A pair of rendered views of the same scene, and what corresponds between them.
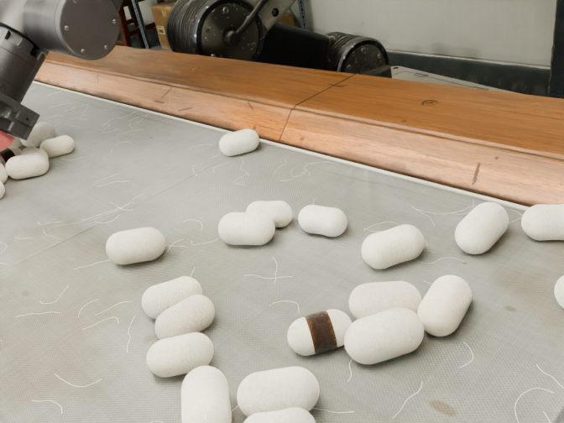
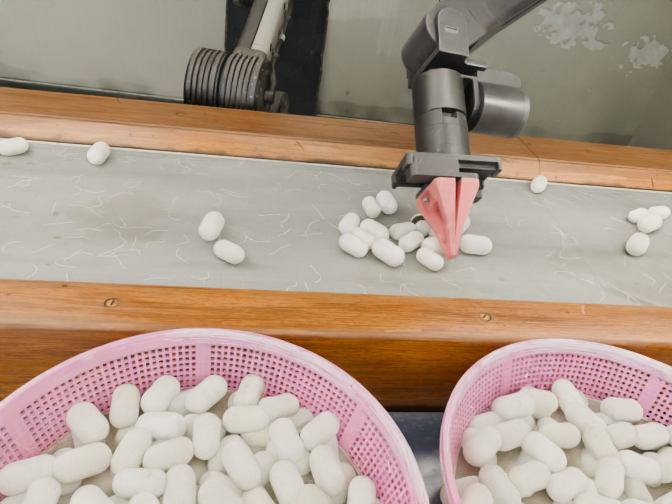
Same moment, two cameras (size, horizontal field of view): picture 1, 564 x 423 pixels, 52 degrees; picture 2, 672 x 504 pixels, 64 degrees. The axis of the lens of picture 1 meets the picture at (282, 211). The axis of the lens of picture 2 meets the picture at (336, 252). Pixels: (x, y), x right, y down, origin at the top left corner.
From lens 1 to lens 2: 0.85 m
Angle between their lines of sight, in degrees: 52
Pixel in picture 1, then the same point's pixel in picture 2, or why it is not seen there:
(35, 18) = (500, 110)
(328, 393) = not seen: outside the picture
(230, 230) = (656, 224)
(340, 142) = (580, 176)
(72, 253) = (604, 261)
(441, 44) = (109, 79)
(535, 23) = not seen: hidden behind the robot
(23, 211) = (517, 253)
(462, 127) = (629, 163)
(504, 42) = (177, 80)
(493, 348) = not seen: outside the picture
